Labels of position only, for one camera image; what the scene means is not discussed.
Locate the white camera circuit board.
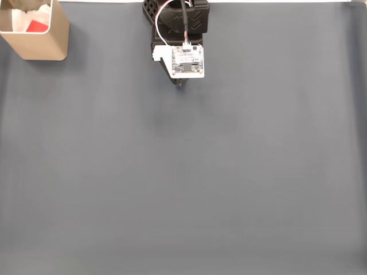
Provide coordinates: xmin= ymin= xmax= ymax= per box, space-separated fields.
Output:
xmin=152 ymin=44 xmax=206 ymax=79

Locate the beige box with rounded corners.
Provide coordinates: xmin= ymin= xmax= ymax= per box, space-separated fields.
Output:
xmin=0 ymin=0 xmax=71 ymax=61

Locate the white padding paper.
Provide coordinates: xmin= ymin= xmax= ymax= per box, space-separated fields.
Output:
xmin=10 ymin=1 xmax=53 ymax=33

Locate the red cube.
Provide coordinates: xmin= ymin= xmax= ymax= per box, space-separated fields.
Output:
xmin=25 ymin=19 xmax=49 ymax=33

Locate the black camera cable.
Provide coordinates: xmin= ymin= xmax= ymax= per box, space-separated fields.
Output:
xmin=180 ymin=0 xmax=190 ymax=44

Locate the white cable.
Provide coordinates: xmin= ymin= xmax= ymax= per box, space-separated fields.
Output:
xmin=155 ymin=0 xmax=188 ymax=47

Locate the dark blue-grey mat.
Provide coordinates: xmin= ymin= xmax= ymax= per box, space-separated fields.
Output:
xmin=0 ymin=2 xmax=367 ymax=275

